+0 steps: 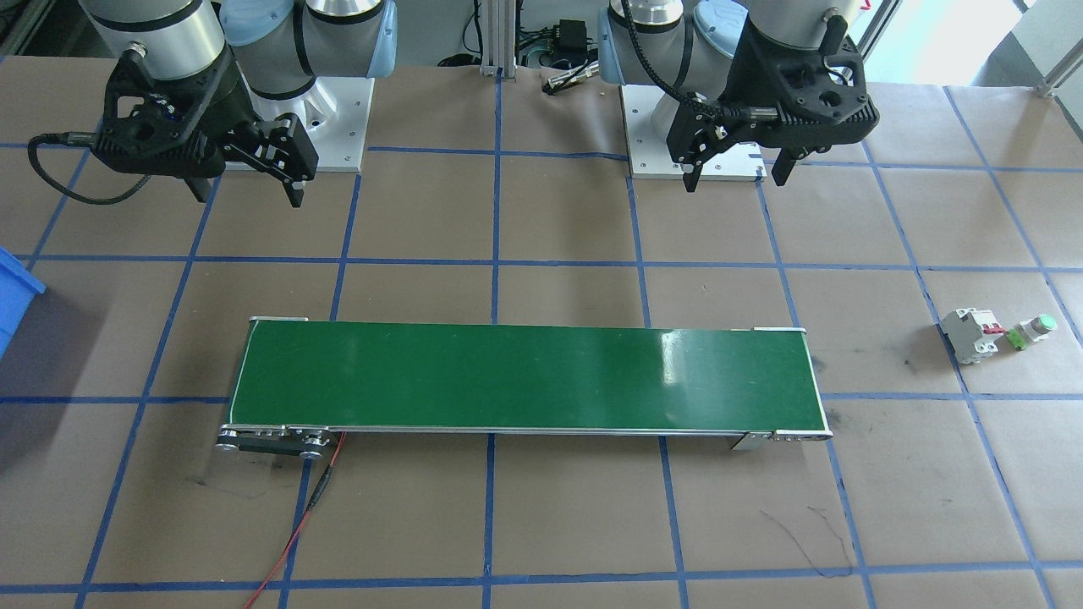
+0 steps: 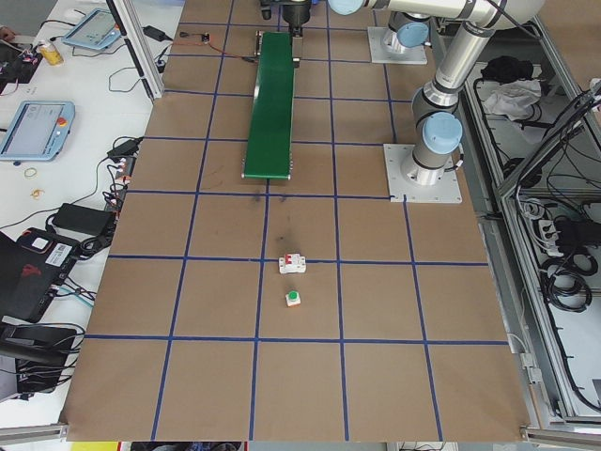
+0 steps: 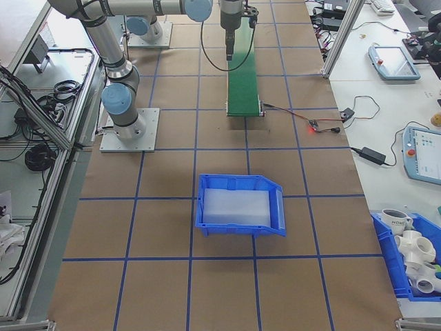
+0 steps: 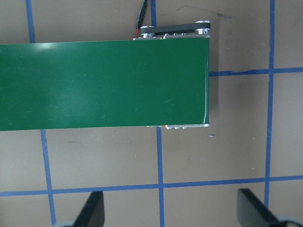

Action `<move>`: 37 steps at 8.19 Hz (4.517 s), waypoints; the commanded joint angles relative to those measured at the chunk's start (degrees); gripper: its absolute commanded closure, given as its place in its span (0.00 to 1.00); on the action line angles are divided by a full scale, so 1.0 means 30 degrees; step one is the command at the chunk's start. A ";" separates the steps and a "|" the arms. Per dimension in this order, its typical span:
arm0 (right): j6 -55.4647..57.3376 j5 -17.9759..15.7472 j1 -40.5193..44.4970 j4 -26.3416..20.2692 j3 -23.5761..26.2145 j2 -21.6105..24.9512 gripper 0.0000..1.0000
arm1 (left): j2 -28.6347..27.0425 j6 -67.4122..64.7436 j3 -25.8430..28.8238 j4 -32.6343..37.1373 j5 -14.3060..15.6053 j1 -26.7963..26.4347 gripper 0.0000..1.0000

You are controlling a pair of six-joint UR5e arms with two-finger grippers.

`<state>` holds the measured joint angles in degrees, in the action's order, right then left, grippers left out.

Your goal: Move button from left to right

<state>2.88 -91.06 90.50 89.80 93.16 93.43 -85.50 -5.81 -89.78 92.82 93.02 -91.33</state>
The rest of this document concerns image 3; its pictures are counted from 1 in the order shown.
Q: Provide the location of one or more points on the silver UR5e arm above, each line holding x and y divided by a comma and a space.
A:
151, 31
103, 45

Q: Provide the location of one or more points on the green conveyor belt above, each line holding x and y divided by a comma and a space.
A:
243, 86

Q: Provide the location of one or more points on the black power adapter brick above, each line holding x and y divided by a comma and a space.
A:
372, 154
330, 22
334, 5

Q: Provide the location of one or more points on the small motor controller board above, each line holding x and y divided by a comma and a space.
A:
313, 125

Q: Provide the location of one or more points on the aluminium profile column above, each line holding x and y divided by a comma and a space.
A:
339, 38

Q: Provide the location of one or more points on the black barrel jack plug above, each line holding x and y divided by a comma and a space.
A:
334, 130

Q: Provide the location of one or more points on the small black box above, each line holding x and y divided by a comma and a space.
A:
347, 113

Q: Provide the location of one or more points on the white keyboard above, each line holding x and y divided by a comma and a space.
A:
383, 7

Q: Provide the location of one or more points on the blue grey teach pendant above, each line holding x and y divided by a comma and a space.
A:
392, 62
423, 151

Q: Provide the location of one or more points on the blue plastic storage bin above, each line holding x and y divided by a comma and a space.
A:
237, 231
389, 255

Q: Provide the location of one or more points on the grey metal box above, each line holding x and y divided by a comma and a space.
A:
36, 51

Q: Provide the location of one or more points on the yellow round object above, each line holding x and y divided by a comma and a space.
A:
437, 120

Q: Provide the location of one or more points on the white printed mug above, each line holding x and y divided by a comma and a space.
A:
392, 220

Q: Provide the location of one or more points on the white PVC pipe fitting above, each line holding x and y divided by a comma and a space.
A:
423, 281
415, 246

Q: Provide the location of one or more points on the white crumpled cloth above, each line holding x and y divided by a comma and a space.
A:
8, 227

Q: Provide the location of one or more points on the white square base plate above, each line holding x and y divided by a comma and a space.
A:
166, 38
148, 138

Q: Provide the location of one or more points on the V-shaped aluminium frame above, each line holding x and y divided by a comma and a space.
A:
34, 110

